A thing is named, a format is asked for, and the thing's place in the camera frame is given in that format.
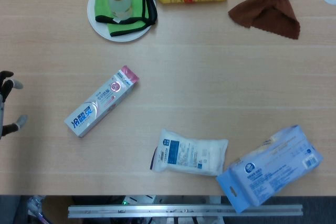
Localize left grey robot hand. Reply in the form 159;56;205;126
0;70;28;141

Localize aluminium profile rail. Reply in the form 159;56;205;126
67;204;304;219

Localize blue wet wipes pack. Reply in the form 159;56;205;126
215;124;324;214

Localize red and white toothpaste box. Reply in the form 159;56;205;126
64;65;140;138

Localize green microfibre cloth black trim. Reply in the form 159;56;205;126
94;0;159;37

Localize clear bottle with wooden cap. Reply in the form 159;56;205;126
108;0;134;20

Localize white round plate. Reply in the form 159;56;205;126
87;0;157;43

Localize brown cloth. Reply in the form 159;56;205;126
227;0;301;40

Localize white cotton pad pack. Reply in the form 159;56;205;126
150;128;229;176

